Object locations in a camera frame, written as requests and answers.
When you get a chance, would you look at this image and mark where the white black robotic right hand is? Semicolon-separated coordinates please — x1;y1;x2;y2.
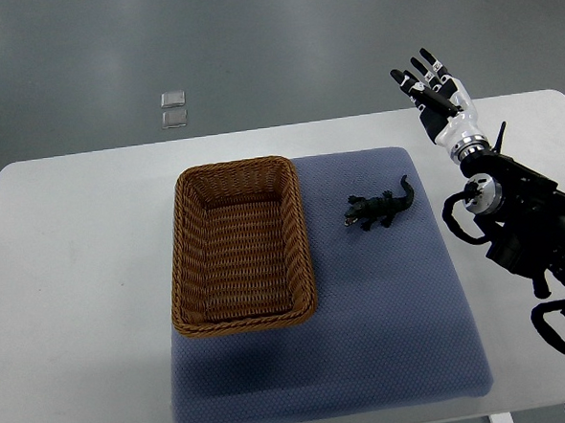
390;49;489;164

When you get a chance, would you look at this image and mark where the dark toy crocodile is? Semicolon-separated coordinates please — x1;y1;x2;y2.
344;175;415;232

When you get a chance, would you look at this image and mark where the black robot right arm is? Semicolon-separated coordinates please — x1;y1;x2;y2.
441;132;565;355

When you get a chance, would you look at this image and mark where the brown wicker basket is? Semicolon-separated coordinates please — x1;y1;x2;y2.
170;155;318;339

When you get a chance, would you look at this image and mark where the blue-grey foam mat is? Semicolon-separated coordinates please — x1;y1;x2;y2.
171;147;492;423

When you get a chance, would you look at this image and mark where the upper floor plate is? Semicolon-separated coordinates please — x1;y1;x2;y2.
160;89;186;108

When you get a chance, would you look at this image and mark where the floor plate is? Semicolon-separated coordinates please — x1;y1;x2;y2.
160;89;186;108
162;107;188;129

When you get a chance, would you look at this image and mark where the lower floor plate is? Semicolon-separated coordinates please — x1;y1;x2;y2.
162;107;188;129

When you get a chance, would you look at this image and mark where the white table leg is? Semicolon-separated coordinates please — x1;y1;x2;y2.
488;412;514;423

